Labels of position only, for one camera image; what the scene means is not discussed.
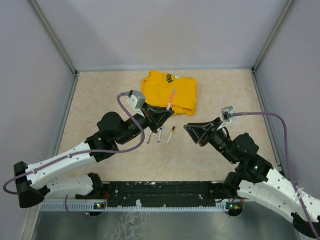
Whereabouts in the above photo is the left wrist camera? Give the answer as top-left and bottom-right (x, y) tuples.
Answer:
(127, 90), (146, 112)

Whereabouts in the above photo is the orange pink highlighter pen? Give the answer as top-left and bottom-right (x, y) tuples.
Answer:
(166, 87), (176, 110)

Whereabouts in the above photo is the yellow folded t-shirt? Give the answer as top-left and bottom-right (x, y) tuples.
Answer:
(140, 70), (197, 116)

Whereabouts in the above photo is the aluminium frame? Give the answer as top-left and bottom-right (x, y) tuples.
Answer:
(17, 0), (320, 240)

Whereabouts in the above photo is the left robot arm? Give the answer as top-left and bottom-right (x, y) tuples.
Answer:
(13, 103), (175, 209)

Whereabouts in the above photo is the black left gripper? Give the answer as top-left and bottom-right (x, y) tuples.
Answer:
(116, 101), (174, 145)

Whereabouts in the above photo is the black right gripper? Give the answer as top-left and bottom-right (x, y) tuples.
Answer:
(183, 116), (238, 164)

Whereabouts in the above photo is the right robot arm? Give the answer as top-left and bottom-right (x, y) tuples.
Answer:
(183, 118), (320, 240)

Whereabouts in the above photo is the thin white yellow-end pen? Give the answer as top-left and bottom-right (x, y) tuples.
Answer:
(166, 130), (174, 144)

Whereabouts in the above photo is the white blue-end pen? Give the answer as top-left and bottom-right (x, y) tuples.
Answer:
(157, 126), (163, 143)

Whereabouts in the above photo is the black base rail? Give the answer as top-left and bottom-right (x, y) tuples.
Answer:
(41, 181), (245, 217)

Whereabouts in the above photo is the white purple-end pen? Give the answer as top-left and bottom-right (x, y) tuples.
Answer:
(146, 130), (153, 144)

